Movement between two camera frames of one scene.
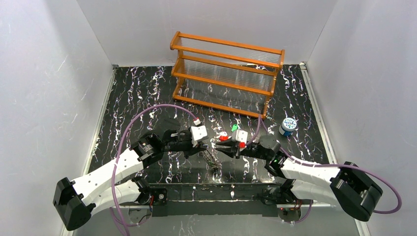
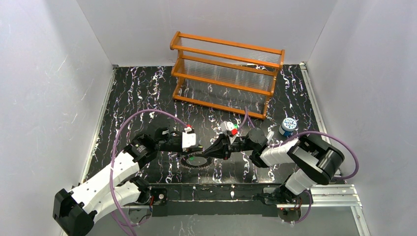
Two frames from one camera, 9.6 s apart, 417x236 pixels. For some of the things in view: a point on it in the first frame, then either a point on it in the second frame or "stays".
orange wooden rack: [233, 77] stays
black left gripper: [194, 148] stays
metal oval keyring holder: [213, 163] to [196, 161]
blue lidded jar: [287, 125] stays
